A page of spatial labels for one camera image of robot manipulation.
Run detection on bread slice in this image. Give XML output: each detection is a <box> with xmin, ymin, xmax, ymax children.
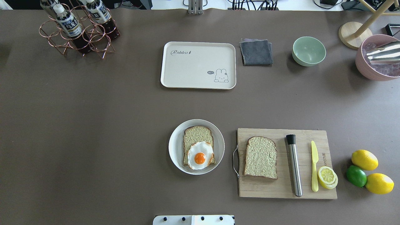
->
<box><xmin>244</xmin><ymin>136</ymin><xmax>278</xmax><ymax>180</ymax></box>
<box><xmin>183</xmin><ymin>126</ymin><xmax>215</xmax><ymax>166</ymax></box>

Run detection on cream rabbit tray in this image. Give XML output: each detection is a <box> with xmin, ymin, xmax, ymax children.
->
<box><xmin>160</xmin><ymin>42</ymin><xmax>236</xmax><ymax>90</ymax></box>

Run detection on bread slice on plate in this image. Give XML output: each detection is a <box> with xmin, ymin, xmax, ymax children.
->
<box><xmin>183</xmin><ymin>126</ymin><xmax>215</xmax><ymax>166</ymax></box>

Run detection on white plate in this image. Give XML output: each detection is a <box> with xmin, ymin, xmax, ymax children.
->
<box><xmin>168</xmin><ymin>119</ymin><xmax>225</xmax><ymax>175</ymax></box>

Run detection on fried egg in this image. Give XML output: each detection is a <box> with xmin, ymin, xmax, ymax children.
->
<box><xmin>187</xmin><ymin>141</ymin><xmax>214</xmax><ymax>170</ymax></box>

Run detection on grey folded cloth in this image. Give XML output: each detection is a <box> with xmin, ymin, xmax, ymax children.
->
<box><xmin>239</xmin><ymin>38</ymin><xmax>274</xmax><ymax>66</ymax></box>

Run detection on wooden cutting board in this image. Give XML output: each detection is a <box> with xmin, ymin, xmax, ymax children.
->
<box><xmin>237</xmin><ymin>128</ymin><xmax>338</xmax><ymax>200</ymax></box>

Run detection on green bowl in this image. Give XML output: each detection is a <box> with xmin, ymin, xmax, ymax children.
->
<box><xmin>292</xmin><ymin>37</ymin><xmax>326</xmax><ymax>67</ymax></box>

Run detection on yellow plastic knife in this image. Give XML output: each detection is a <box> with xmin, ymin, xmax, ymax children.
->
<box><xmin>311</xmin><ymin>140</ymin><xmax>319</xmax><ymax>192</ymax></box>

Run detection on tea bottle right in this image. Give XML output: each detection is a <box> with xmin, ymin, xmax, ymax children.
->
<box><xmin>86</xmin><ymin>0</ymin><xmax>120</xmax><ymax>40</ymax></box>

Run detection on tea bottle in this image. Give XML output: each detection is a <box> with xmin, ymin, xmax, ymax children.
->
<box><xmin>40</xmin><ymin>0</ymin><xmax>59</xmax><ymax>19</ymax></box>
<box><xmin>86</xmin><ymin>0</ymin><xmax>120</xmax><ymax>40</ymax></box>
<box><xmin>53</xmin><ymin>4</ymin><xmax>91</xmax><ymax>54</ymax></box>

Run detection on lemon slice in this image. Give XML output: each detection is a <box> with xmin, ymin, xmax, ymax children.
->
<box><xmin>317</xmin><ymin>166</ymin><xmax>338</xmax><ymax>189</ymax></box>

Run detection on tea bottle front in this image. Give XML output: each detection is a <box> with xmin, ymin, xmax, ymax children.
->
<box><xmin>53</xmin><ymin>4</ymin><xmax>91</xmax><ymax>54</ymax></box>

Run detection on lime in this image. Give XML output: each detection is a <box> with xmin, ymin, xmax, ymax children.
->
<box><xmin>346</xmin><ymin>165</ymin><xmax>367</xmax><ymax>188</ymax></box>

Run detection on upper whole lemon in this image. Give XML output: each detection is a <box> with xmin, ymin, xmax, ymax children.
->
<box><xmin>351</xmin><ymin>149</ymin><xmax>379</xmax><ymax>171</ymax></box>

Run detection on whole lemon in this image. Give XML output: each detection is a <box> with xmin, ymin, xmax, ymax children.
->
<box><xmin>351</xmin><ymin>149</ymin><xmax>379</xmax><ymax>171</ymax></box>
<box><xmin>365</xmin><ymin>173</ymin><xmax>394</xmax><ymax>195</ymax></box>

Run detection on wooden stand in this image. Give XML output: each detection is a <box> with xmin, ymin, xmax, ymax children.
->
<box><xmin>338</xmin><ymin>0</ymin><xmax>399</xmax><ymax>50</ymax></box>

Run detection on tea bottle back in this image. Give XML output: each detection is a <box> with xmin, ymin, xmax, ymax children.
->
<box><xmin>40</xmin><ymin>0</ymin><xmax>59</xmax><ymax>19</ymax></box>

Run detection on pink bowl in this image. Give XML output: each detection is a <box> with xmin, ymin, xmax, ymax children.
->
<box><xmin>355</xmin><ymin>34</ymin><xmax>399</xmax><ymax>81</ymax></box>

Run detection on lower whole lemon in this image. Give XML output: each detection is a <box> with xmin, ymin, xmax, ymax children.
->
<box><xmin>365</xmin><ymin>173</ymin><xmax>394</xmax><ymax>195</ymax></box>

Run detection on ice cubes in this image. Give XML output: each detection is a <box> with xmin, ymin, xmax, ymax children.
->
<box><xmin>362</xmin><ymin>43</ymin><xmax>399</xmax><ymax>76</ymax></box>

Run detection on metal ice scoop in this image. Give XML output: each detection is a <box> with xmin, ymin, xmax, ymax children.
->
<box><xmin>366</xmin><ymin>41</ymin><xmax>400</xmax><ymax>64</ymax></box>

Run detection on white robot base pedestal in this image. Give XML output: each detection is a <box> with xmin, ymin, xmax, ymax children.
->
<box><xmin>153</xmin><ymin>214</ymin><xmax>235</xmax><ymax>225</ymax></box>

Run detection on copper wire bottle rack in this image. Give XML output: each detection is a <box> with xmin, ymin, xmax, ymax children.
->
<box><xmin>39</xmin><ymin>0</ymin><xmax>116</xmax><ymax>58</ymax></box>

